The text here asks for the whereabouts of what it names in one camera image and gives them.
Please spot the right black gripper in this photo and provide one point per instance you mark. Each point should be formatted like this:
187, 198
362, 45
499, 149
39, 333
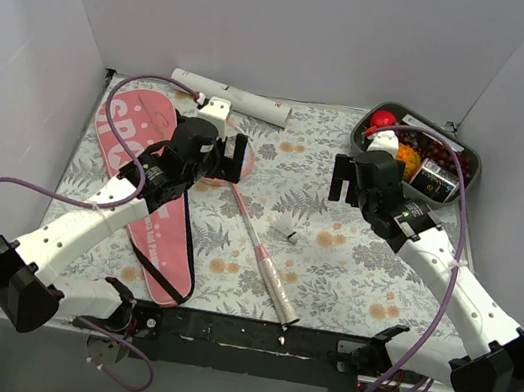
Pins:
349, 180

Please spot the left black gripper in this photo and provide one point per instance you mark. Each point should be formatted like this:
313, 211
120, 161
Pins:
227, 157

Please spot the white shuttlecock tube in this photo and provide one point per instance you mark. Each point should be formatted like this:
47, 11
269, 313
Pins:
252, 105

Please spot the white feather shuttlecock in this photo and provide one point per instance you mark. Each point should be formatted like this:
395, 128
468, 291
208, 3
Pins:
285, 226

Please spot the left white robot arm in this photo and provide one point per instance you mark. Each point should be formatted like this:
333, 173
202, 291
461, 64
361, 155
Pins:
32, 287

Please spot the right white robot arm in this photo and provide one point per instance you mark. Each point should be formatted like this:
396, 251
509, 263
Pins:
491, 355

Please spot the pink badminton racket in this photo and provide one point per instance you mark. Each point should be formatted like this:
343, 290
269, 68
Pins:
285, 310

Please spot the red apple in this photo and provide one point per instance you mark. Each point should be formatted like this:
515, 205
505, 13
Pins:
382, 118

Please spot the white box in tray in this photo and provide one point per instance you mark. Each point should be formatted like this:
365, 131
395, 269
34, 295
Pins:
417, 123

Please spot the dark red grapes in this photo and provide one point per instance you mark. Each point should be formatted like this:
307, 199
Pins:
430, 149

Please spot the grey plastic tray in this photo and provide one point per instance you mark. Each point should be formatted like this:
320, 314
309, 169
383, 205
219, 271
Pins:
358, 146

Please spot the floral table cloth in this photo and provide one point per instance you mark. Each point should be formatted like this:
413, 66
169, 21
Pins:
339, 276

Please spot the pink racket cover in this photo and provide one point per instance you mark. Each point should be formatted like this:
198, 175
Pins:
162, 241

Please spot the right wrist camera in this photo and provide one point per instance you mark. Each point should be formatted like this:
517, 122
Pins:
382, 139

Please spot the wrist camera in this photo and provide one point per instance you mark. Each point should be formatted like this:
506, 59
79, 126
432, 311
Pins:
216, 111
382, 139

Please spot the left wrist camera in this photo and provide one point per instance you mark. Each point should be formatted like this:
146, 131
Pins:
216, 111

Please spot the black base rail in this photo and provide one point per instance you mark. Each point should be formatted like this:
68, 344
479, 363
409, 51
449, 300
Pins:
313, 357

